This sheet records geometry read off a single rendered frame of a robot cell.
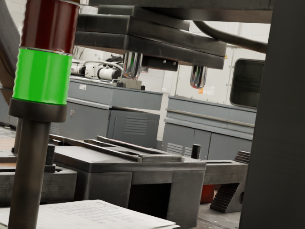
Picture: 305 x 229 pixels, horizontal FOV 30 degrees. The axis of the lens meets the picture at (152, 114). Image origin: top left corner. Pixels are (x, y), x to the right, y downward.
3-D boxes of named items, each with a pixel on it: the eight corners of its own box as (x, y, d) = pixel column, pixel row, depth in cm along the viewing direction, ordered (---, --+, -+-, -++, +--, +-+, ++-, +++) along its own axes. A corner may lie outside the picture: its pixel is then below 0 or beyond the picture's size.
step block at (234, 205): (233, 205, 91) (241, 150, 91) (248, 210, 89) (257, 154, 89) (209, 208, 86) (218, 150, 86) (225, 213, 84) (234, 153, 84)
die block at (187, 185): (140, 207, 80) (148, 155, 80) (196, 226, 73) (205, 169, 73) (22, 218, 65) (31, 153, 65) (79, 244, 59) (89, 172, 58)
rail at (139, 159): (65, 156, 73) (67, 137, 73) (139, 179, 64) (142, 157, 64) (61, 156, 73) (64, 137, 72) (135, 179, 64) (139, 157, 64)
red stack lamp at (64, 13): (51, 52, 42) (57, 7, 42) (84, 56, 40) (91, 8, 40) (7, 44, 40) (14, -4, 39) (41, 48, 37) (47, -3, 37)
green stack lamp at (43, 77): (44, 98, 43) (51, 54, 42) (77, 105, 40) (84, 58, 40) (1, 94, 40) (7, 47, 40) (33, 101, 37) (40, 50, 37)
